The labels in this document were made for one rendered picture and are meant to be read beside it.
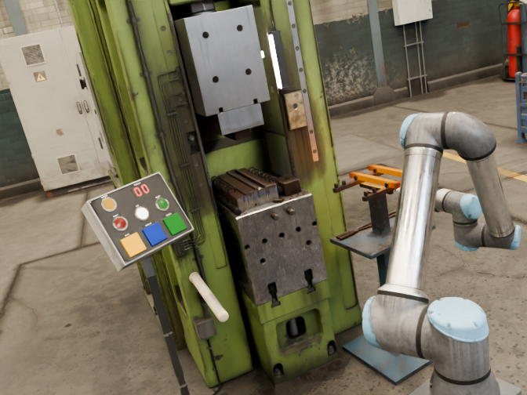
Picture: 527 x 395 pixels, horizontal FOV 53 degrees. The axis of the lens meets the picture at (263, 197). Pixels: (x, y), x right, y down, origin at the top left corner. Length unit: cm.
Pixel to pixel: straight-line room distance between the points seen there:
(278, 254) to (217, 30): 101
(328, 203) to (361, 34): 649
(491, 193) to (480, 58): 843
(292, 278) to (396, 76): 713
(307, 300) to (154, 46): 135
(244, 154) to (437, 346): 166
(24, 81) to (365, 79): 514
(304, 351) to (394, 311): 122
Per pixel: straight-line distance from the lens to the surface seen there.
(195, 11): 247
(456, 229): 216
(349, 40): 896
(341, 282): 294
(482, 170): 180
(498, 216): 199
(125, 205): 210
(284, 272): 250
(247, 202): 239
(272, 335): 263
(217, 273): 260
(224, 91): 229
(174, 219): 215
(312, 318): 274
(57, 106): 754
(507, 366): 280
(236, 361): 285
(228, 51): 229
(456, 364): 156
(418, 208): 165
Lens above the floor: 170
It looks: 18 degrees down
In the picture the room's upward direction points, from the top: 12 degrees counter-clockwise
